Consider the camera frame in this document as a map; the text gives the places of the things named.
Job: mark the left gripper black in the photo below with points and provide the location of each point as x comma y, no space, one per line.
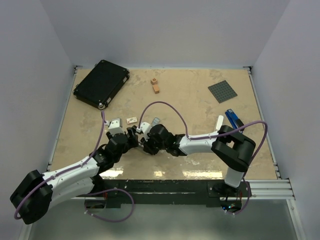
132,141

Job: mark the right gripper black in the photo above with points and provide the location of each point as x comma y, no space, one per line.
146,143

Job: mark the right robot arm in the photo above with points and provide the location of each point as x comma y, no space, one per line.
235,150

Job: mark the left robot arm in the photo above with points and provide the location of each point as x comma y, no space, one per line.
37,192

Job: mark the blue stapler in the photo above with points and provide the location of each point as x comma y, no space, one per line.
233,119

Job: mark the plain wooden block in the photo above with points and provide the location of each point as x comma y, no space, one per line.
156,88

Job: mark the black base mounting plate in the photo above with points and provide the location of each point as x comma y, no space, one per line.
210,193

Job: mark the wooden cube with circle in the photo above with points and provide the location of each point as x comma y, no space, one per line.
154,81

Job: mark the black hard case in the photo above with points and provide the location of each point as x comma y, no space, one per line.
102,84

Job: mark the grey studded baseplate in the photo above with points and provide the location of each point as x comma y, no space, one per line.
222,91

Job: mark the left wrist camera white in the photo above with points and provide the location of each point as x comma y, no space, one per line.
115,126

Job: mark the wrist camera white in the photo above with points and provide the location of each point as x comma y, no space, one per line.
144,128
115,126

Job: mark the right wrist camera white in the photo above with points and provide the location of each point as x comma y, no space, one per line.
144,128

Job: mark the aluminium frame rail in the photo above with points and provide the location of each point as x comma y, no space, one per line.
280,189

